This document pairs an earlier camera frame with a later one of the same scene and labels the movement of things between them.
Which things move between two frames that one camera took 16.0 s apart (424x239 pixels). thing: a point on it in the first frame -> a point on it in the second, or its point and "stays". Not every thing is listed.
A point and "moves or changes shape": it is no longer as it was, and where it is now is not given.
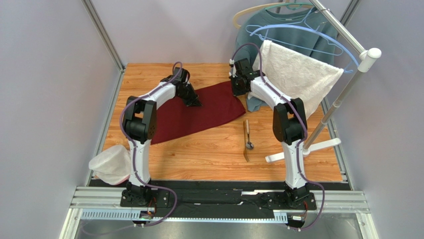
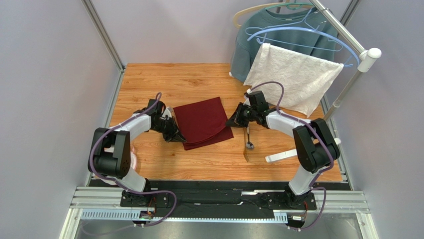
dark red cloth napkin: x=175 y=119 moves or changes shape
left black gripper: x=194 y=100 -> x=178 y=137
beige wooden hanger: x=236 y=18 stays
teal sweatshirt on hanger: x=304 y=29 stays
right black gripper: x=237 y=85 -> x=243 y=114
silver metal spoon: x=249 y=145 stays
